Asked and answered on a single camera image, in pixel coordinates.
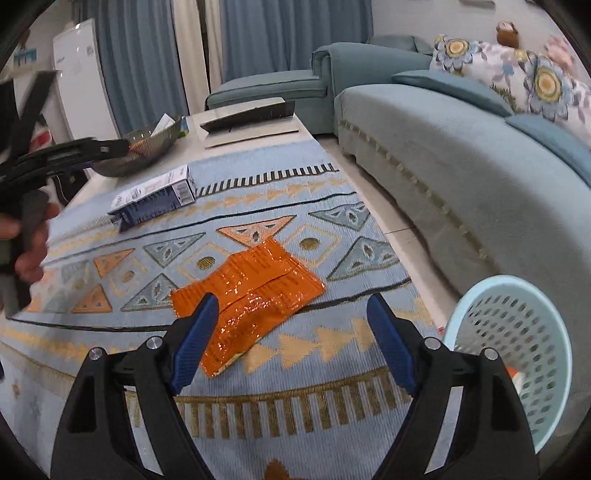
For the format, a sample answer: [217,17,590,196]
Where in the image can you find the dark mesh bowl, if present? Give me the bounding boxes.
[90,115,183,177]

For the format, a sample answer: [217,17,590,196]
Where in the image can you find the teal cushion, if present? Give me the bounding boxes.
[369,34,432,55]

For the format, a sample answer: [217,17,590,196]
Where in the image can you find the blue curtain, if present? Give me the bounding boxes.
[95,0,185,134]
[219,0,375,84]

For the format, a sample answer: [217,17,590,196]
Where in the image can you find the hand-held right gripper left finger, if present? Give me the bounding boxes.
[50,292,220,480]

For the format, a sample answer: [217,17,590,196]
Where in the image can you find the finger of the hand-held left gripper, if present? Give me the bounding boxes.
[13,69,59,156]
[0,137,131,186]

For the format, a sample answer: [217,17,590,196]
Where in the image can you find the brown monkey plush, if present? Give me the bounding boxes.
[495,21,520,47]

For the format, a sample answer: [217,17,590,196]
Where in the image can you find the teal plastic basket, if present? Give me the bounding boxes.
[442,275,573,455]

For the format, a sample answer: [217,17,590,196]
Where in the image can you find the orange foil wrapper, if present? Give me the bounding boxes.
[171,237,326,378]

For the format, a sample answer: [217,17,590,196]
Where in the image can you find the person's left hand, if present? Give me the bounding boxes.
[0,203,62,282]

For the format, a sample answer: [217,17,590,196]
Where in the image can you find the patterned blue rug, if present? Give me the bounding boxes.
[0,148,462,480]

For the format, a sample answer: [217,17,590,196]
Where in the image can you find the pink pig plush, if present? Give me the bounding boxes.
[546,34,575,66]

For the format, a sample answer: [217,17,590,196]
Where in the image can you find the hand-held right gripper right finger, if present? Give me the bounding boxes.
[367,293,541,480]

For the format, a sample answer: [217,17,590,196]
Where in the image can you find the floral pillow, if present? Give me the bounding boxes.
[429,34,527,100]
[512,44,591,134]

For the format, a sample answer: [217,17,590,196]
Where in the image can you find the teal sofa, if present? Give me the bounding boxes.
[205,34,591,305]

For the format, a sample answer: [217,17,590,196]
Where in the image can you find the blue white carton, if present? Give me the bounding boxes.
[107,165,197,233]

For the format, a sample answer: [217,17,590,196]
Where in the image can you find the white sheer curtain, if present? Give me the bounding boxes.
[173,0,225,114]

